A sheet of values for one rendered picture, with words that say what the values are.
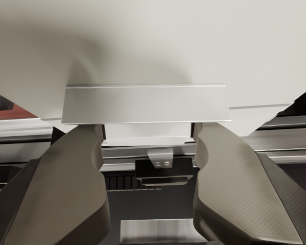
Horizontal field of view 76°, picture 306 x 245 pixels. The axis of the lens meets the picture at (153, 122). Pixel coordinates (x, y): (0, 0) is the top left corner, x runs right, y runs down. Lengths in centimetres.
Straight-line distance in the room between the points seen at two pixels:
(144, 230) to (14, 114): 19
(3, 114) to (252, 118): 27
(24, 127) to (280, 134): 51
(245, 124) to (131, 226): 15
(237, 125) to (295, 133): 38
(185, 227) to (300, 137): 40
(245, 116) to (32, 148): 51
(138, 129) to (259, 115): 10
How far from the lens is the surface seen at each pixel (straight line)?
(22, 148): 60
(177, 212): 73
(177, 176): 41
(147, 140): 21
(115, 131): 18
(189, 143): 24
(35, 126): 30
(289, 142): 55
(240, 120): 18
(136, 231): 23
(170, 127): 17
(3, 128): 33
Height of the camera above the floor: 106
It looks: 20 degrees down
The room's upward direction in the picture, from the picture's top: 178 degrees clockwise
